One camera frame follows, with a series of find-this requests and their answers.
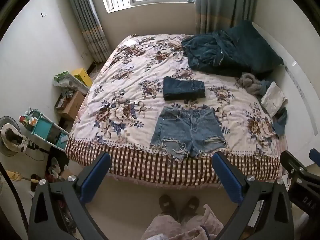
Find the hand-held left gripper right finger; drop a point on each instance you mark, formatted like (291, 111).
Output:
(226, 180)

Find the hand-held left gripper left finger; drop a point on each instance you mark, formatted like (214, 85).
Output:
(96, 177)

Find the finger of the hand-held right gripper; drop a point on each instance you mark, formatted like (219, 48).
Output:
(315, 156)
(291, 161)

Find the light blue denim shorts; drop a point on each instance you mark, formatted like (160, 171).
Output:
(186, 132)

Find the person's legs in pink pants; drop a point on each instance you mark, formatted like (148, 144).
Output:
(175, 227)

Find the pair of white shoes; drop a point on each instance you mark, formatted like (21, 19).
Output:
(56, 168)

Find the blue denim cloth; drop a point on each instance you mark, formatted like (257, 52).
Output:
(281, 121)

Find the dark slipper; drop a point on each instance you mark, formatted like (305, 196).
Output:
(191, 206)
(167, 205)

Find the white folded garment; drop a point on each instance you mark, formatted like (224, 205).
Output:
(273, 98)

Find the teal storage shelf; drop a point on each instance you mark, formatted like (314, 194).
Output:
(47, 130)

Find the cardboard box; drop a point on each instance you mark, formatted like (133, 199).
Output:
(72, 105)

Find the white headboard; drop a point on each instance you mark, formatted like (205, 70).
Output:
(297, 80)

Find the yellow mop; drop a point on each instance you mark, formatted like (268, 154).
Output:
(17, 176)

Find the bed with floral quilt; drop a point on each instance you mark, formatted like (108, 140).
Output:
(125, 100)

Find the grey fluffy cloth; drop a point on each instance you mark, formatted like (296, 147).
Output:
(250, 82)

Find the clear plastic container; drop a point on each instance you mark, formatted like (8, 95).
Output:
(75, 86)

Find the standing fan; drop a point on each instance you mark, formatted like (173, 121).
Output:
(11, 137)

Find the folded dark blue jeans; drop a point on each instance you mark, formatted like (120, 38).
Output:
(183, 88)

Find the yellow box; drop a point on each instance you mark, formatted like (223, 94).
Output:
(82, 76)

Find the green and white box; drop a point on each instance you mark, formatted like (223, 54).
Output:
(62, 77)

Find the dark teal plush pillow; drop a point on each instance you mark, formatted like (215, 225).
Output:
(260, 50)

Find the crumpled dark denim garment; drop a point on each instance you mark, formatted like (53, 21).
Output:
(205, 52)

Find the grey-blue striped curtain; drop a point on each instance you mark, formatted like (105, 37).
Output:
(87, 22)
(222, 5)

